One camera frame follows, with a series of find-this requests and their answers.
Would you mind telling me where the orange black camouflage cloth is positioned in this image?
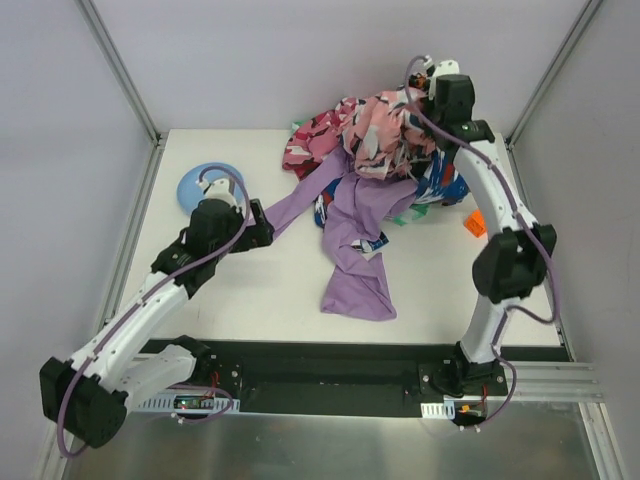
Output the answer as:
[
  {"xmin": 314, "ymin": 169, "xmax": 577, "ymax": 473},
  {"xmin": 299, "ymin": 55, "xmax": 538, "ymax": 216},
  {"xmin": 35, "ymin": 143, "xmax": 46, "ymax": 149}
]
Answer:
[{"xmin": 408, "ymin": 73, "xmax": 430, "ymax": 93}]

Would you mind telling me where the lilac purple cloth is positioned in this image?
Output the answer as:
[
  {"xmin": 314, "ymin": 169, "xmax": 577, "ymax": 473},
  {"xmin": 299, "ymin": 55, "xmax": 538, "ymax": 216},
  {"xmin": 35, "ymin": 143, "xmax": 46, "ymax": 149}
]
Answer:
[{"xmin": 266, "ymin": 147, "xmax": 396, "ymax": 321}]

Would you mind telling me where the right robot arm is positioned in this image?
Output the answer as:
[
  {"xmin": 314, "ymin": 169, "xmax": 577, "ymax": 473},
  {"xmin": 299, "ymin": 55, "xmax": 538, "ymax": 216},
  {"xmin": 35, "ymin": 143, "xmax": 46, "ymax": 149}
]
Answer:
[{"xmin": 408, "ymin": 68, "xmax": 557, "ymax": 398}]

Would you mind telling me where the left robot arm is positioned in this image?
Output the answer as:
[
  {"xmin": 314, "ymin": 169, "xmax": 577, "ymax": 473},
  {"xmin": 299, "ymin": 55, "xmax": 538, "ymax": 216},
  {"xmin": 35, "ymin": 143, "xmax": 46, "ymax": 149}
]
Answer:
[{"xmin": 39, "ymin": 199, "xmax": 274, "ymax": 459}]

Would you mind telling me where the pink patterned cloth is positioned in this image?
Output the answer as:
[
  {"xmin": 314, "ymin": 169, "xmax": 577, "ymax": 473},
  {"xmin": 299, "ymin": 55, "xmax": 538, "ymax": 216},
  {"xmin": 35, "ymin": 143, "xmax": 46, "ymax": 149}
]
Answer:
[{"xmin": 338, "ymin": 88, "xmax": 435, "ymax": 180}]

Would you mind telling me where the crimson pink camouflage cloth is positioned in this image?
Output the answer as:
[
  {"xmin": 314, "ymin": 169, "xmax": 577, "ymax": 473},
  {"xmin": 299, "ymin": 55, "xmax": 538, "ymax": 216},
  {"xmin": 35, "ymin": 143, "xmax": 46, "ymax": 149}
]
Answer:
[{"xmin": 282, "ymin": 110, "xmax": 347, "ymax": 180}]

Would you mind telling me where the blue plastic plate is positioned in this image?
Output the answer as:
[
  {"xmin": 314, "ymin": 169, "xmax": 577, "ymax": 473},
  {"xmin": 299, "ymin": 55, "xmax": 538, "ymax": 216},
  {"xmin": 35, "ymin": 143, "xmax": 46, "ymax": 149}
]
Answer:
[{"xmin": 176, "ymin": 162, "xmax": 244, "ymax": 216}]

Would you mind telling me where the orange cube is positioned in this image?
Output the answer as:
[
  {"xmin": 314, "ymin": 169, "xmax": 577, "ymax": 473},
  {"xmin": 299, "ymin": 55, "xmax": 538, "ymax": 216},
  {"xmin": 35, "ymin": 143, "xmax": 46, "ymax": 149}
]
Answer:
[{"xmin": 464, "ymin": 210, "xmax": 487, "ymax": 238}]

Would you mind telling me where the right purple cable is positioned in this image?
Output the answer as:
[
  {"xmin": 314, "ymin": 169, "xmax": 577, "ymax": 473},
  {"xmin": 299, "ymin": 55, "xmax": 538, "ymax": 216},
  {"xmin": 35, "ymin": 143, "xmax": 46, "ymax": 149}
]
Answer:
[{"xmin": 403, "ymin": 53, "xmax": 559, "ymax": 435}]

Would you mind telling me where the purple cable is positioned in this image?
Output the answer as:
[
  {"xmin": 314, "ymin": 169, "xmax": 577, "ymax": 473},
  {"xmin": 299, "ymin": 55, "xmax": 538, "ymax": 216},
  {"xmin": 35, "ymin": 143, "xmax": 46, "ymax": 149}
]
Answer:
[
  {"xmin": 57, "ymin": 167, "xmax": 250, "ymax": 459},
  {"xmin": 403, "ymin": 53, "xmax": 559, "ymax": 435}
]

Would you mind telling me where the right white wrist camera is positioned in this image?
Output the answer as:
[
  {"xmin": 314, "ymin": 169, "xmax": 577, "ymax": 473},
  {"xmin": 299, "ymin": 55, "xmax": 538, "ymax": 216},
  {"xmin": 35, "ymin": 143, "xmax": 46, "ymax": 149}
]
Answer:
[{"xmin": 423, "ymin": 56, "xmax": 460, "ymax": 98}]

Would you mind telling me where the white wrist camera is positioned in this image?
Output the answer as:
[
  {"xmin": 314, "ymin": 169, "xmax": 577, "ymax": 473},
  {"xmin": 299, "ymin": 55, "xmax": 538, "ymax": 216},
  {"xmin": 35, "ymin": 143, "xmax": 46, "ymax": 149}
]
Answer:
[
  {"xmin": 197, "ymin": 177, "xmax": 238, "ymax": 207},
  {"xmin": 423, "ymin": 56, "xmax": 460, "ymax": 98}
]

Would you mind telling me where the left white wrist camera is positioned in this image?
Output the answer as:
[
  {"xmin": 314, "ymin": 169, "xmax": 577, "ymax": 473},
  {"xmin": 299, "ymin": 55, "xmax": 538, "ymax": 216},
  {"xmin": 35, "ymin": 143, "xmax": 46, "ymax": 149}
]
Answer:
[{"xmin": 197, "ymin": 177, "xmax": 238, "ymax": 207}]

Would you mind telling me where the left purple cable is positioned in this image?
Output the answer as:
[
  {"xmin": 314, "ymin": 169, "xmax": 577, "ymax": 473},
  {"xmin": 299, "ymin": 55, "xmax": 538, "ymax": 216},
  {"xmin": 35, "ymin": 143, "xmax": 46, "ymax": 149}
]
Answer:
[{"xmin": 57, "ymin": 167, "xmax": 250, "ymax": 459}]

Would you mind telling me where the left aluminium frame post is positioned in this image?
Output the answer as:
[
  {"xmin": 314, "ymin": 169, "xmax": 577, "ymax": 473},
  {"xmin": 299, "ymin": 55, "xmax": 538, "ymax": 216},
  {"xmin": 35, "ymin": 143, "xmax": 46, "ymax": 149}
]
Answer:
[{"xmin": 74, "ymin": 0, "xmax": 163, "ymax": 145}]

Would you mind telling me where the aluminium frame post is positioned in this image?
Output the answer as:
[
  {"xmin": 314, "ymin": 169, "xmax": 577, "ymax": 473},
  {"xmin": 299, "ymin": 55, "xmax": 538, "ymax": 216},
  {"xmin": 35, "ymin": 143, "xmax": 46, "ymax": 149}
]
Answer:
[
  {"xmin": 74, "ymin": 0, "xmax": 163, "ymax": 145},
  {"xmin": 505, "ymin": 0, "xmax": 604, "ymax": 151}
]

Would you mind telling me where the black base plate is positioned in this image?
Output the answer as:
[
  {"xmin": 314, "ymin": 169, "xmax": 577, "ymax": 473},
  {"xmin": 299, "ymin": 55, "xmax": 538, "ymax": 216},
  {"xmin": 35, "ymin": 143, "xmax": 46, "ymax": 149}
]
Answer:
[{"xmin": 134, "ymin": 335, "xmax": 516, "ymax": 415}]

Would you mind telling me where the left slotted cable duct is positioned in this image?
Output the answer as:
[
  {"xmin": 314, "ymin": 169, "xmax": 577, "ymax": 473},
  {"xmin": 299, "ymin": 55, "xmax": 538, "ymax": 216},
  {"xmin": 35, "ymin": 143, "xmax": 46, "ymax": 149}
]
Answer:
[{"xmin": 134, "ymin": 393, "xmax": 240, "ymax": 415}]

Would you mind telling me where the slotted cable duct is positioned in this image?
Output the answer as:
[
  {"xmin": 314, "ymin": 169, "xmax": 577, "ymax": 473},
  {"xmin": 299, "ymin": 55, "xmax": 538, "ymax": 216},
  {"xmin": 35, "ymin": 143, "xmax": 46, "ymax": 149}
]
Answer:
[
  {"xmin": 420, "ymin": 399, "xmax": 486, "ymax": 420},
  {"xmin": 134, "ymin": 393, "xmax": 240, "ymax": 415}
]

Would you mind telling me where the right aluminium frame post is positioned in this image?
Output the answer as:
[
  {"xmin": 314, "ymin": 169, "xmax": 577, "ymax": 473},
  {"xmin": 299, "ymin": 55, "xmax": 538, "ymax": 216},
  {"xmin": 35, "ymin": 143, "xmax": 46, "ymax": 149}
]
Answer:
[{"xmin": 505, "ymin": 0, "xmax": 604, "ymax": 151}]

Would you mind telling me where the right slotted cable duct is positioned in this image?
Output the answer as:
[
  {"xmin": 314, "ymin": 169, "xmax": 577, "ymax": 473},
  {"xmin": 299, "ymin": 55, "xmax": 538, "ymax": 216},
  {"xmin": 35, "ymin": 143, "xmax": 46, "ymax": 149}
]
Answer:
[{"xmin": 420, "ymin": 399, "xmax": 486, "ymax": 420}]

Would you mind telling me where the aluminium front rail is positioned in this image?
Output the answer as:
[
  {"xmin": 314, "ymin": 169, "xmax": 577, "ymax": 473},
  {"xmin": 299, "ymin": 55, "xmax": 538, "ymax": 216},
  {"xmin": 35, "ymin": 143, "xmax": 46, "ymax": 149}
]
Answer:
[{"xmin": 64, "ymin": 349, "xmax": 604, "ymax": 401}]

